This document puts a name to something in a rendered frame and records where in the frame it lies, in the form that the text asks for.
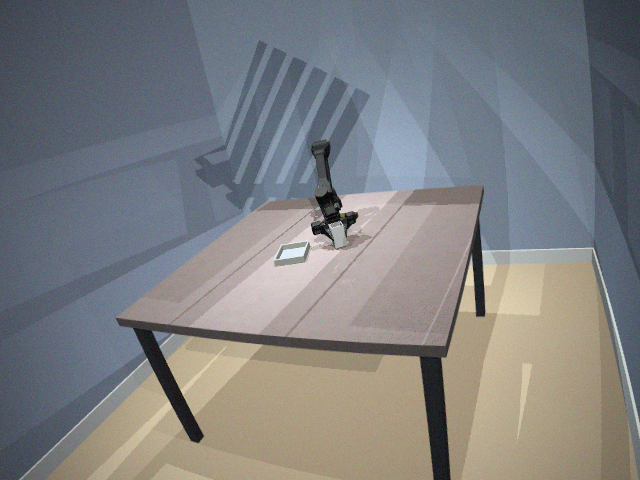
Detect grey square cup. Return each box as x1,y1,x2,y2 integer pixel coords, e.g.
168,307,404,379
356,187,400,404
328,221,348,248

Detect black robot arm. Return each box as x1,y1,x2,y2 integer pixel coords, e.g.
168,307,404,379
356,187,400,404
311,140,343,221

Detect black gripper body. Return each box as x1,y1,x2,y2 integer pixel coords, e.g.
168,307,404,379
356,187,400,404
311,206,356,235

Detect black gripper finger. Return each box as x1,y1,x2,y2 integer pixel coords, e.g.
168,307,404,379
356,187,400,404
342,217,350,237
320,224,334,241

